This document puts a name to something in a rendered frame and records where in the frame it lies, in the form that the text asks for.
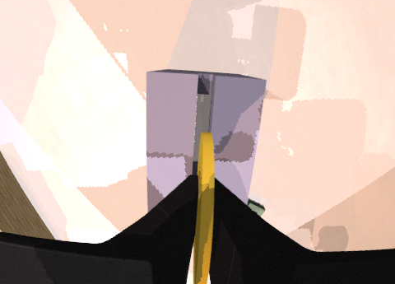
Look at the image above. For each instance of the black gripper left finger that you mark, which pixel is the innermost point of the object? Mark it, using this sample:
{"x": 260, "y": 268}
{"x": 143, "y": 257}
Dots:
{"x": 157, "y": 249}

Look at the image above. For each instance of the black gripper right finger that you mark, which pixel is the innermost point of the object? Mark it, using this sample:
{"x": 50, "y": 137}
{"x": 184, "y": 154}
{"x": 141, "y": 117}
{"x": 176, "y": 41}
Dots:
{"x": 245, "y": 249}

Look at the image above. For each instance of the dark grey box walls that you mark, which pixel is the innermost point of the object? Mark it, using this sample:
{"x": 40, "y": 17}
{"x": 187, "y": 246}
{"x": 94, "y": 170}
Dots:
{"x": 203, "y": 87}

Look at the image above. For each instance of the thin gold coin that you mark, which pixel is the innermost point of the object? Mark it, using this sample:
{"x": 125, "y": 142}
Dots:
{"x": 205, "y": 209}

